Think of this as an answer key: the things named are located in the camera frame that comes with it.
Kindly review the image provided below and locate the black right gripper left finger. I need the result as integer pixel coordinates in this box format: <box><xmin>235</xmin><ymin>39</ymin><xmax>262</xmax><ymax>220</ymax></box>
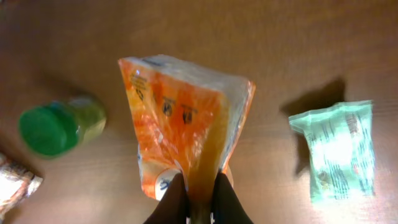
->
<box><xmin>144</xmin><ymin>174</ymin><xmax>188</xmax><ymax>224</ymax></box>

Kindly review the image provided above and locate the beige brown snack bag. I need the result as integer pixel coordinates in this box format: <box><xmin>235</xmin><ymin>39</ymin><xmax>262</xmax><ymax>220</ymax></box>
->
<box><xmin>0</xmin><ymin>153</ymin><xmax>43</xmax><ymax>223</ymax></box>

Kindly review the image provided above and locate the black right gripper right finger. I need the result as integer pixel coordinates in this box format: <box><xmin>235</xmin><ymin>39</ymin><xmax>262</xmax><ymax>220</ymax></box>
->
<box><xmin>211</xmin><ymin>173</ymin><xmax>253</xmax><ymax>224</ymax></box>

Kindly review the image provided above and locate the teal snack packet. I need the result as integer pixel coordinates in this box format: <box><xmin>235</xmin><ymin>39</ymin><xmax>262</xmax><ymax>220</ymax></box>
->
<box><xmin>289</xmin><ymin>100</ymin><xmax>375</xmax><ymax>203</ymax></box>

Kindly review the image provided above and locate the green lid jar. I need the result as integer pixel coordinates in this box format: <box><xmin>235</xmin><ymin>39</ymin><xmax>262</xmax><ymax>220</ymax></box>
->
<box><xmin>19</xmin><ymin>96</ymin><xmax>107</xmax><ymax>157</ymax></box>

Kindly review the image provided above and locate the orange tissue packet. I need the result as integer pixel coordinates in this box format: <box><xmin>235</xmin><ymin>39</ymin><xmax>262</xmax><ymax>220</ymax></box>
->
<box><xmin>118</xmin><ymin>54</ymin><xmax>256</xmax><ymax>202</ymax></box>

